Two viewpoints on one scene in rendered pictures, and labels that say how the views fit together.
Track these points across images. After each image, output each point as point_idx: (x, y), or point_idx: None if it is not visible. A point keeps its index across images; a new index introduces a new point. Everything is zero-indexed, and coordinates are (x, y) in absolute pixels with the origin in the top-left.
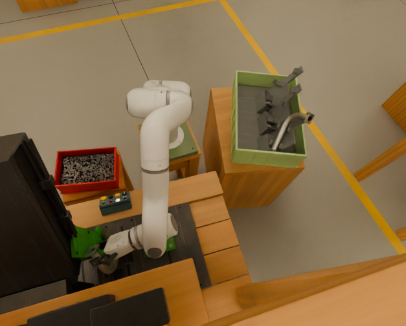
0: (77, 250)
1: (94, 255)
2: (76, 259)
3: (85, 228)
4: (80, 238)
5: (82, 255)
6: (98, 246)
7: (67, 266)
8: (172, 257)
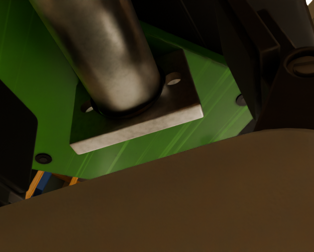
0: (229, 109)
1: (155, 75)
2: (176, 30)
3: (72, 176)
4: (150, 149)
5: (204, 71)
6: (107, 144)
7: None
8: None
